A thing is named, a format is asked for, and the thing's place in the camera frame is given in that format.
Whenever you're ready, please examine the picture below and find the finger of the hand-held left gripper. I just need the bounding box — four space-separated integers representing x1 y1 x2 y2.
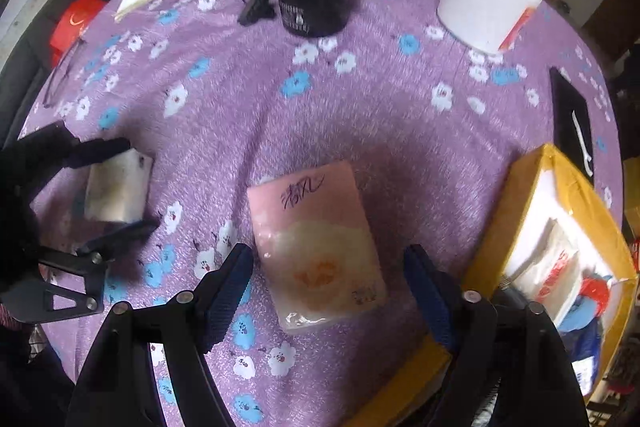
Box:
17 121 132 202
2 218 162 324

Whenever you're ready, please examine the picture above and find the white packet red print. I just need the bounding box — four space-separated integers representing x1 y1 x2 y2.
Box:
510 217 583 315

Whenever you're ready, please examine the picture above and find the purple floral tablecloth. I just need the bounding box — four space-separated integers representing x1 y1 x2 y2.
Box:
15 0 626 427

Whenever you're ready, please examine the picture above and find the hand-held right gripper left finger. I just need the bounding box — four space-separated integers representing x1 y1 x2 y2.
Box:
64 242 256 427

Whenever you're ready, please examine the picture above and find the blue patterned packet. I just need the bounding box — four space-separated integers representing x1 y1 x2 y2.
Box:
565 322 606 393

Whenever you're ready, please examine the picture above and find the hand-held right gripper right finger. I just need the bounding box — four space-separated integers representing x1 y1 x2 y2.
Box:
402 243 592 427

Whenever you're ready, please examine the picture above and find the teal fluffy towel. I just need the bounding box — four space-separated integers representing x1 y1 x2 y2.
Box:
557 292 601 333

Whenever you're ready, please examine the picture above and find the white tissue pack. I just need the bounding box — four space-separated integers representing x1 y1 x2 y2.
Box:
84 149 154 224

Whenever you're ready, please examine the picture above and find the pink tissue pack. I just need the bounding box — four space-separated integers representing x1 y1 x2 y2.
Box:
246 160 390 335

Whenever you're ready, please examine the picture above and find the red plastic bag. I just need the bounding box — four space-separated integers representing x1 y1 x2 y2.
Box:
580 274 613 315

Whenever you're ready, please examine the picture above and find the black capacitor box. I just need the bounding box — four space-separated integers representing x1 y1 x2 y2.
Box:
237 0 276 26

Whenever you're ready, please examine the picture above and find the white floss pick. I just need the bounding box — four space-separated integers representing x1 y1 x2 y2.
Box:
571 109 594 178

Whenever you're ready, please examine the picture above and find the yellow cardboard box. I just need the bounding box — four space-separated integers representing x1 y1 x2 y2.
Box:
345 143 638 427

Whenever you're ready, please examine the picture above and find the red box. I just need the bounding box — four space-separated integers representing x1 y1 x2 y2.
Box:
49 0 108 68

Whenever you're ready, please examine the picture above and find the black phone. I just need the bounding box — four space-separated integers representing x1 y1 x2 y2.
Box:
549 67 596 178

